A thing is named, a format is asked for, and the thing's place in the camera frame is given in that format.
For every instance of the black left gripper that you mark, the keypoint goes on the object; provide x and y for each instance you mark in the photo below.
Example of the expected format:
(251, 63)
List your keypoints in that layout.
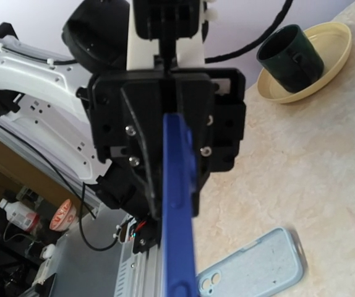
(126, 109)

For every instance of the dark blue phone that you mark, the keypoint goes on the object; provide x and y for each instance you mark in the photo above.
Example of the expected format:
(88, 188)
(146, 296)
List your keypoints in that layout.
(179, 185)

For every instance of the light blue phone case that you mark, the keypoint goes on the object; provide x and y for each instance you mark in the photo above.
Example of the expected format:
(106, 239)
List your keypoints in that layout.
(268, 265)

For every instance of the black mug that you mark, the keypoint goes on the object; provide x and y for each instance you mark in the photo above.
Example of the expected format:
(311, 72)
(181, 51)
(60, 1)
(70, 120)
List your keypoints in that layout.
(291, 59)

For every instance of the beige saucer plate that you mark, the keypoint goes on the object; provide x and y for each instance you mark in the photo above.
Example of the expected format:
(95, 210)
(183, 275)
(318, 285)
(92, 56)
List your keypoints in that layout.
(333, 42)

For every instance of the red white bowl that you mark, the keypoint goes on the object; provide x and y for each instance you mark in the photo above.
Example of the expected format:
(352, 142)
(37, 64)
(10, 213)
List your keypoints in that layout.
(65, 217)

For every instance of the plastic bottle red label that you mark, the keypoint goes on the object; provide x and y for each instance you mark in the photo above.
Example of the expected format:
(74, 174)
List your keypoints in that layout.
(20, 215)

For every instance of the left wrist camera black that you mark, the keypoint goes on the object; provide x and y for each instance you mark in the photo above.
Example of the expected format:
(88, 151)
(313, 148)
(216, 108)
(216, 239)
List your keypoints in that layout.
(171, 20)

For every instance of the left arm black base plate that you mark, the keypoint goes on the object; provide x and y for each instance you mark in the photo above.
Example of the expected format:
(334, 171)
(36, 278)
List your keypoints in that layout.
(145, 234)

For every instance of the aluminium front rail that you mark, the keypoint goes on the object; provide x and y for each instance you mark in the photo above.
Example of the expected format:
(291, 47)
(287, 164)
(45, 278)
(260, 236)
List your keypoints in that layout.
(141, 274)

